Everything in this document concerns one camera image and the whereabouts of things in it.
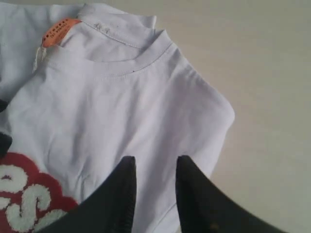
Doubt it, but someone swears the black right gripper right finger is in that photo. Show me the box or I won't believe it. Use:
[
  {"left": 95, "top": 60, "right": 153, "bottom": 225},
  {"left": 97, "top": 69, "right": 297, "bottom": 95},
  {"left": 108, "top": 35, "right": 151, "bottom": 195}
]
[{"left": 175, "top": 155, "right": 311, "bottom": 233}]

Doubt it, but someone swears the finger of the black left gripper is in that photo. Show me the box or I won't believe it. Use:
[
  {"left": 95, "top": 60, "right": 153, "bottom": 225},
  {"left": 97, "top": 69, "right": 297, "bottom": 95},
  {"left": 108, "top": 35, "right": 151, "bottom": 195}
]
[
  {"left": 0, "top": 100, "right": 8, "bottom": 112},
  {"left": 0, "top": 133, "right": 12, "bottom": 158}
]

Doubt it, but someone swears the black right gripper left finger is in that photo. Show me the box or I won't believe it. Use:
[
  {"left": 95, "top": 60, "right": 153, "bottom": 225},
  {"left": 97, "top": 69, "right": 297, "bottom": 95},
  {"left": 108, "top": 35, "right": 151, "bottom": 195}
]
[{"left": 39, "top": 156, "right": 136, "bottom": 233}]

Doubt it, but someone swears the white t-shirt red lettering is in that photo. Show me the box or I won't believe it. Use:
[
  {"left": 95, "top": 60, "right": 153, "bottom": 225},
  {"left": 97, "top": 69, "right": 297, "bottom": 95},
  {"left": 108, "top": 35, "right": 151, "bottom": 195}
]
[{"left": 0, "top": 3, "right": 235, "bottom": 233}]

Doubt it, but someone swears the orange neck label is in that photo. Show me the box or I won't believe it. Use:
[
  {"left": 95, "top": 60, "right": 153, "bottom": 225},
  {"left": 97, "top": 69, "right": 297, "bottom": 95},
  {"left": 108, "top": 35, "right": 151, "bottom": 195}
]
[{"left": 41, "top": 18, "right": 82, "bottom": 48}]

